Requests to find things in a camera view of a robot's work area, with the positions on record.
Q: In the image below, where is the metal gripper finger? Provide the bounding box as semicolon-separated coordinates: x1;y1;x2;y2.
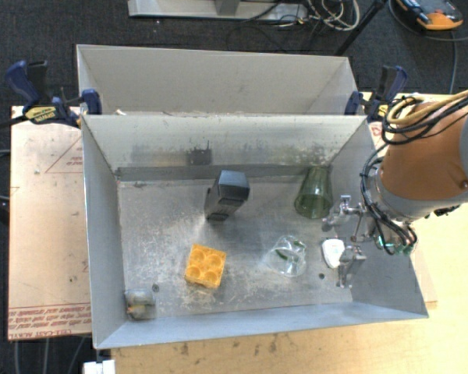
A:
336;245;368;290
321;194;366;232

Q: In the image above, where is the black cylinder on white bracket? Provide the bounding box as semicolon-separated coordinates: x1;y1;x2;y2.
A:
433;204;462;217

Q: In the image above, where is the green glass cup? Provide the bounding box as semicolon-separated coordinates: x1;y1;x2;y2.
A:
293;165;334;221

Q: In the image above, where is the brown cardboard board red print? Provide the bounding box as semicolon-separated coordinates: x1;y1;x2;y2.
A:
7;105;440;342

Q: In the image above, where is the small grey lump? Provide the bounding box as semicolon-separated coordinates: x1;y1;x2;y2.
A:
123;288;158;321

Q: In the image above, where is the grey metal bin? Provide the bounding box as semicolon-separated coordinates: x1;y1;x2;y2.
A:
76;44;430;351

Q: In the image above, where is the dark blue-grey box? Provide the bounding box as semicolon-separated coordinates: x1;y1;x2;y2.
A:
203;169;251;222

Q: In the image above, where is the yellow block with four holes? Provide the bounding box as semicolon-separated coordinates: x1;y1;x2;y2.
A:
184;243;228;289

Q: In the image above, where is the small white rounded object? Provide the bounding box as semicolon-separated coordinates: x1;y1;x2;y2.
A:
321;238;346;270

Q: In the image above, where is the clear glass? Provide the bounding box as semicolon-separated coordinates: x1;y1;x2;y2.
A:
264;235;308;278

